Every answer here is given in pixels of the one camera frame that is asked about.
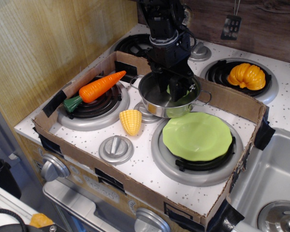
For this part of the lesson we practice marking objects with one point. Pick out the silver middle stovetop knob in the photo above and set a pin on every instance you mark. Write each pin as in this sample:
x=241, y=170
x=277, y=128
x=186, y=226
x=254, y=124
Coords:
x=147, y=117

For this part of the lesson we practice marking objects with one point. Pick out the back right stove burner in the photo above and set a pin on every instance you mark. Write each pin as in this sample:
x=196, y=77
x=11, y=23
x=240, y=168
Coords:
x=219, y=71

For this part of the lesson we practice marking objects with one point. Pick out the silver right oven knob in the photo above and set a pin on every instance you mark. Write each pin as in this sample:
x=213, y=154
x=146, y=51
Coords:
x=148, y=221

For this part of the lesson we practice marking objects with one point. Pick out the silver sink drain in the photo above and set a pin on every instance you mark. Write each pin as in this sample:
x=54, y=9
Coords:
x=274, y=217

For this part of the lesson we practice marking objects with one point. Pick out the orange object bottom left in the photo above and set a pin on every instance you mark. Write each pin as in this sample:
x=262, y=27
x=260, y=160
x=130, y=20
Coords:
x=40, y=220

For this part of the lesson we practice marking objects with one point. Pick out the silver oven knob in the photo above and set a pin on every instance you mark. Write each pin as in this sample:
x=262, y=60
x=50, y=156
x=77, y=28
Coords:
x=148, y=221
x=53, y=168

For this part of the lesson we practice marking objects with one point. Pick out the front right stove burner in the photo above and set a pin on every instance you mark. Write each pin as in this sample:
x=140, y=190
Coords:
x=196, y=173

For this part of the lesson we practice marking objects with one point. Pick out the silver front stovetop knob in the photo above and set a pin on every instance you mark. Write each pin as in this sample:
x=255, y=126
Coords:
x=116, y=150

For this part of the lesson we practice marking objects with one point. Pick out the silver back stovetop knob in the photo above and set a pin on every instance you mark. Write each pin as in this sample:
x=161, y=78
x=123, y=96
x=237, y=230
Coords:
x=200, y=53

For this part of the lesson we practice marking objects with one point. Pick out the silver slotted spatula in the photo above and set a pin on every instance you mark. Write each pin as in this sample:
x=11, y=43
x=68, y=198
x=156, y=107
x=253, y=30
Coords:
x=232, y=24

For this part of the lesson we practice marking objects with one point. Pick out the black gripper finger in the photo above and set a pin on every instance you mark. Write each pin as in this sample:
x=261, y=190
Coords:
x=177, y=83
x=162, y=80

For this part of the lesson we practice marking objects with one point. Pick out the front left stove burner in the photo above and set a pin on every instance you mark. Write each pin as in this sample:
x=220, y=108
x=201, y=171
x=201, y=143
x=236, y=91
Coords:
x=102, y=112

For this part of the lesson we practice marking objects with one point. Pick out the silver slotted ladle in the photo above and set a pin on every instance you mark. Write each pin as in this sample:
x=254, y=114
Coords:
x=188, y=16

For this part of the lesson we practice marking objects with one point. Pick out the silver stovetop knob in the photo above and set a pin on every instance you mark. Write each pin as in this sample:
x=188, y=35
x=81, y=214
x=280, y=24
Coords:
x=147, y=117
x=200, y=53
x=116, y=150

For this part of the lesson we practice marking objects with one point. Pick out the orange toy carrot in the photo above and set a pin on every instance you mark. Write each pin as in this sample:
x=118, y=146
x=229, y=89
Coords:
x=93, y=90

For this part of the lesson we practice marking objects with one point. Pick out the silver metal pot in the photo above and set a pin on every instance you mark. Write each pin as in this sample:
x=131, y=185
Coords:
x=160, y=104

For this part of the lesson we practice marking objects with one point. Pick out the silver sink basin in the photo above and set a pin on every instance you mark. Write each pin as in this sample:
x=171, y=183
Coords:
x=266, y=179

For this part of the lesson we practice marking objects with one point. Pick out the silver left oven knob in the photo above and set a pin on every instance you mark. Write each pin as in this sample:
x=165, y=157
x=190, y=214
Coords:
x=53, y=168

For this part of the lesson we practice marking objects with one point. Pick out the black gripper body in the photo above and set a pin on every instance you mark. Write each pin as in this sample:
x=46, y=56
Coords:
x=170, y=53

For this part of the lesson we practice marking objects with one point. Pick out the orange toy pumpkin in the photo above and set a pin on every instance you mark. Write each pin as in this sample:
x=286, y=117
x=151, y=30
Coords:
x=247, y=76

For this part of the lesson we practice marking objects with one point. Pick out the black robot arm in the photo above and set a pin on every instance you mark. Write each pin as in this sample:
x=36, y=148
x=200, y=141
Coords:
x=165, y=15

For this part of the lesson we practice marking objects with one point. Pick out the green plastic plate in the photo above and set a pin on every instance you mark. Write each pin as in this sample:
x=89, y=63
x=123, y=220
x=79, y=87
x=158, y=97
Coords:
x=197, y=136

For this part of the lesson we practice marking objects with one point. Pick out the light green toy broccoli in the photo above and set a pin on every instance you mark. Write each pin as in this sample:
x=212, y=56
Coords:
x=187, y=93

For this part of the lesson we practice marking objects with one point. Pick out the yellow toy corn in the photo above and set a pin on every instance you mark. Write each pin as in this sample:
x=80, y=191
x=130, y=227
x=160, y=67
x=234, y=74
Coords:
x=131, y=121

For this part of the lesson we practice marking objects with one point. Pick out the silver oven door handle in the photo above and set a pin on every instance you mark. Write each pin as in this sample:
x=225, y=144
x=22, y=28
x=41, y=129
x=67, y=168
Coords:
x=76, y=205

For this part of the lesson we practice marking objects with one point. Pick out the back left stove burner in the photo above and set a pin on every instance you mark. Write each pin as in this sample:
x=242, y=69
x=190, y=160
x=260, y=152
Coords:
x=136, y=45

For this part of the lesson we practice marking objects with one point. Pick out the stove burner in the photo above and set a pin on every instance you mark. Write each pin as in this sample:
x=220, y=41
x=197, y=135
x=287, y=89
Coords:
x=136, y=45
x=102, y=112
x=196, y=173
x=219, y=71

